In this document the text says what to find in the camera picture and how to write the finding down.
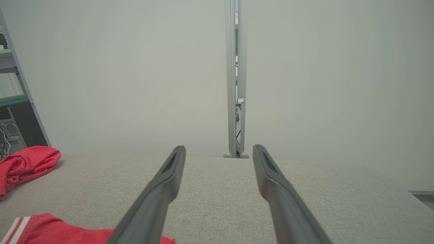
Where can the grey metal partition post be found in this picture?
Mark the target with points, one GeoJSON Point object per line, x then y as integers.
{"type": "Point", "coordinates": [231, 67]}

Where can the dark computer tower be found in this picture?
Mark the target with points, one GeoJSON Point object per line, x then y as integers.
{"type": "Point", "coordinates": [23, 125]}

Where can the small white post clip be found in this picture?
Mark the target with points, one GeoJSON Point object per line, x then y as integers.
{"type": "Point", "coordinates": [240, 100]}

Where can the red basketball jersey white sleeves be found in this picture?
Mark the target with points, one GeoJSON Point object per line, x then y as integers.
{"type": "Point", "coordinates": [67, 234]}

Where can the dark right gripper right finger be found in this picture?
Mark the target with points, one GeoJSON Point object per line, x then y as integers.
{"type": "Point", "coordinates": [288, 206]}

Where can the teal edged table board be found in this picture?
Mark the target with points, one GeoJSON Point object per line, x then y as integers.
{"type": "Point", "coordinates": [13, 101]}

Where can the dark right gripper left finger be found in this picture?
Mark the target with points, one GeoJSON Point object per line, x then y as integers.
{"type": "Point", "coordinates": [152, 203]}

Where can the grey metal frame leg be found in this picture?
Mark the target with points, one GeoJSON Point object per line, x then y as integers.
{"type": "Point", "coordinates": [32, 101]}

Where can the grey floor rail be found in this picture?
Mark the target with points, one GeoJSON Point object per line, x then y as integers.
{"type": "Point", "coordinates": [423, 193]}

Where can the red basketball shorts white bands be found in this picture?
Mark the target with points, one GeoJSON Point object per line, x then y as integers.
{"type": "Point", "coordinates": [30, 162]}

